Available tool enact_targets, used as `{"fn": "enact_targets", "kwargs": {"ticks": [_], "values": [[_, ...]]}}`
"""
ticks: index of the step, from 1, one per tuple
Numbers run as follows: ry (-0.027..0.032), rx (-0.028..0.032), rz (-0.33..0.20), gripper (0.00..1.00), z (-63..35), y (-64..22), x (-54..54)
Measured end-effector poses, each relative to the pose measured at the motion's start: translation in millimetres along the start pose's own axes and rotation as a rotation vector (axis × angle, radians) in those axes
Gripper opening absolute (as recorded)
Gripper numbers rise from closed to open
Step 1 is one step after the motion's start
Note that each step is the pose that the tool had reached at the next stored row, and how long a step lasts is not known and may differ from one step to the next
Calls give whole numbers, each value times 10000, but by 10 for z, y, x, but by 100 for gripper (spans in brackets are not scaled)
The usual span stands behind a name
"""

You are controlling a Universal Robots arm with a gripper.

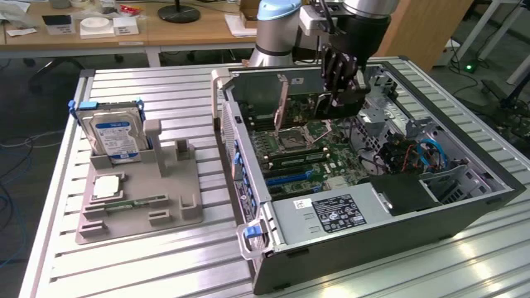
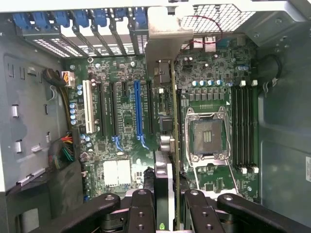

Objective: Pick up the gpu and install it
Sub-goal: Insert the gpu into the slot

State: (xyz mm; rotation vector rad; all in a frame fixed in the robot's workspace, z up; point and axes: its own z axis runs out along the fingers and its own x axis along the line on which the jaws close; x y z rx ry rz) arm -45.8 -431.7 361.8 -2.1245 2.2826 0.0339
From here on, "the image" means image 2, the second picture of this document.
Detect silver chipset heat sink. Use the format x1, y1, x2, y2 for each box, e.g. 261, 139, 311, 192
103, 159, 132, 188

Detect CPU socket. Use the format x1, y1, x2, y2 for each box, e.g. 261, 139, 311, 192
184, 105, 232, 166

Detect black plastic cover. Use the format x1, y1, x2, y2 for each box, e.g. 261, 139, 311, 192
4, 159, 86, 233

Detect green RAM stick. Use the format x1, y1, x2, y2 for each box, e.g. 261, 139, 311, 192
175, 87, 183, 172

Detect black RAM slot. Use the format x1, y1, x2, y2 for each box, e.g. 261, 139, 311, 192
230, 81, 238, 174
237, 81, 244, 174
242, 81, 251, 174
249, 80, 259, 174

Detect green motherboard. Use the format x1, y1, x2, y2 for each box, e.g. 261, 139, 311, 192
65, 33, 262, 203

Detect blue expansion slot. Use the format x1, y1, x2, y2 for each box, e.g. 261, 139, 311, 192
133, 80, 150, 150

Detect black open PC case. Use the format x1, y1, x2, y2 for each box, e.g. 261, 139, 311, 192
0, 0, 311, 233

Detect white expansion slot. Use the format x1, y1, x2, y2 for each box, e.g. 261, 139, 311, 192
82, 80, 96, 134

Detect white power connector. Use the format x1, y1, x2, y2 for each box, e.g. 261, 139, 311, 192
61, 70, 76, 88

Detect metal expansion slot cover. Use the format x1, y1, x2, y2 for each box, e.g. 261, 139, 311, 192
128, 28, 149, 57

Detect blue card retention clip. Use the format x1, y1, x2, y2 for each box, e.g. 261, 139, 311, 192
52, 11, 72, 29
132, 7, 148, 31
12, 12, 31, 30
114, 7, 127, 20
31, 11, 51, 27
72, 9, 91, 29
92, 9, 107, 27

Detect multicoloured wire bundle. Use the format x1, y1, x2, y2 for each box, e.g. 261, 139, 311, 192
48, 132, 76, 170

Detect white case wall sticker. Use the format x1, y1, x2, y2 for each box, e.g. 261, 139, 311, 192
305, 156, 311, 185

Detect black yellow wire bundle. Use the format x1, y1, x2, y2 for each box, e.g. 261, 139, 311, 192
43, 68, 73, 132

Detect black looped wire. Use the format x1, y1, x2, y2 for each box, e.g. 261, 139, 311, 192
257, 53, 283, 88

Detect red black fan wire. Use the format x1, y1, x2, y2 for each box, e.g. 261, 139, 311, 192
181, 15, 224, 50

